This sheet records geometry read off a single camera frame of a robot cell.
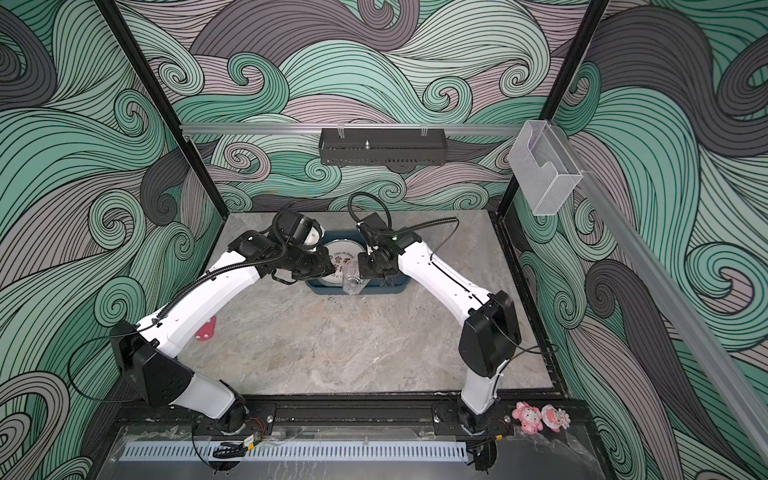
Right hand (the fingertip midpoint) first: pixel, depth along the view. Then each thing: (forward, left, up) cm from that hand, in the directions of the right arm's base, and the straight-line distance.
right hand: (367, 271), depth 83 cm
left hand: (-3, +7, +7) cm, 10 cm away
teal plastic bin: (+5, -8, -15) cm, 18 cm away
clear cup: (-1, +5, -5) cm, 7 cm away
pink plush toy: (-33, -40, -14) cm, 54 cm away
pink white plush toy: (-33, -47, -14) cm, 59 cm away
